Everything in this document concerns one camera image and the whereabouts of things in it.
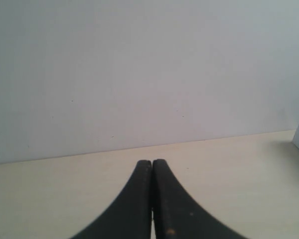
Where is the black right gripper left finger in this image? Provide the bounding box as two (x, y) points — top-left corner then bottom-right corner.
(74, 160), (152, 239)

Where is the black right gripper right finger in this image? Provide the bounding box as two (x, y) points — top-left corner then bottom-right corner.
(152, 159), (244, 239)

